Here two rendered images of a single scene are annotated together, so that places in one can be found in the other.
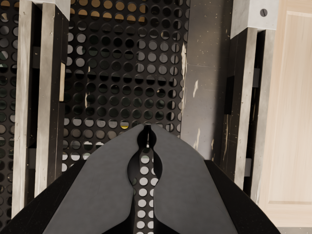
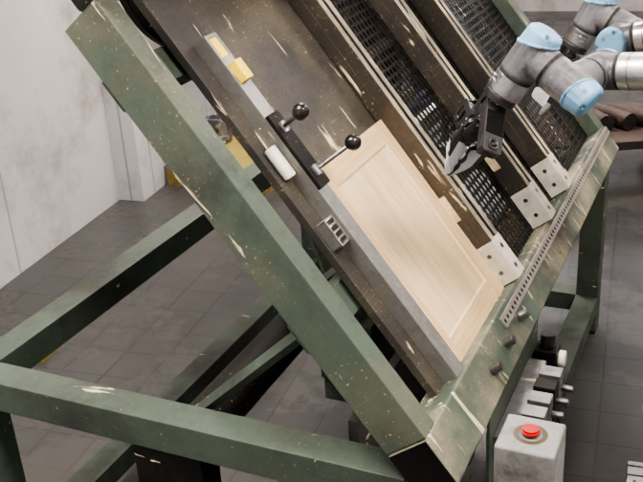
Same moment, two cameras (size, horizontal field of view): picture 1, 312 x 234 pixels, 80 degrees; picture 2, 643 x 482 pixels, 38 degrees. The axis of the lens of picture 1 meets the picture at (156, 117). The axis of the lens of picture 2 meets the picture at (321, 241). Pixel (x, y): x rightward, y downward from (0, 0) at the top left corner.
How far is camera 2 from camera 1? 261 cm
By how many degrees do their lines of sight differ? 61
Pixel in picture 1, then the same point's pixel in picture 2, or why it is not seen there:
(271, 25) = (495, 241)
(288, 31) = (474, 269)
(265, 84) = (469, 207)
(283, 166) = (401, 175)
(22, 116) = not seen: hidden behind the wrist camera
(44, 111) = not seen: hidden behind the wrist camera
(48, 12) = (525, 180)
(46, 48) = (514, 164)
